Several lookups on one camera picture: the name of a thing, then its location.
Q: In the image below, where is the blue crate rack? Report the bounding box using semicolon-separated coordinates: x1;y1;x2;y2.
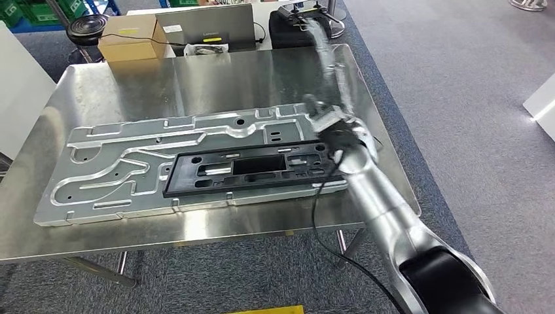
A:
9;0;122;35

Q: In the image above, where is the white partition board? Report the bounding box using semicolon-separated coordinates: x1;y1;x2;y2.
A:
0;20;57;160

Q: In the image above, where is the black plastic panel part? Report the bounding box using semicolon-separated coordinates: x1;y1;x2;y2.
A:
162;141;348;199

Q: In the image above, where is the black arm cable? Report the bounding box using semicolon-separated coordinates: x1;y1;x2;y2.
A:
310;149;406;314

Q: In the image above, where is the grey laptop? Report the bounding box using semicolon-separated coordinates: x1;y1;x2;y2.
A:
155;4;257;54

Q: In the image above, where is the chrome stand base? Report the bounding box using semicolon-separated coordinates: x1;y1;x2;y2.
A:
323;0;348;40
509;0;548;12

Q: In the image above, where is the black bag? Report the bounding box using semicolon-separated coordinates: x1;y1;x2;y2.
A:
268;6;332;49

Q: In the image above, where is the stainless steel workbench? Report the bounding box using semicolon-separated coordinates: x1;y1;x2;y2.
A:
0;43;422;289

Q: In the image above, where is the white cabinet with light strip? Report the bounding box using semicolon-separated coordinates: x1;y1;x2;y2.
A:
522;73;555;143

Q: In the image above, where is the machined aluminium plate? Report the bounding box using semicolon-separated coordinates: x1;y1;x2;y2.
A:
33;102;350;228

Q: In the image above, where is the green plastic crate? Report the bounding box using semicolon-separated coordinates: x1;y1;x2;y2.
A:
0;1;24;27
19;0;90;26

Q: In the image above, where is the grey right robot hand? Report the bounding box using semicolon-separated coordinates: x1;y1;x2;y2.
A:
302;93;367;152

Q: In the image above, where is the brown cardboard box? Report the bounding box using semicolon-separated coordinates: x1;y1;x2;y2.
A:
97;14;169;63

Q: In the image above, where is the clear bag with cable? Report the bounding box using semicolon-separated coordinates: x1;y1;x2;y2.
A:
184;42;229;57

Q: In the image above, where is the black round stool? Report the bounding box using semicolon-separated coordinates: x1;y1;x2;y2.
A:
66;14;109;65

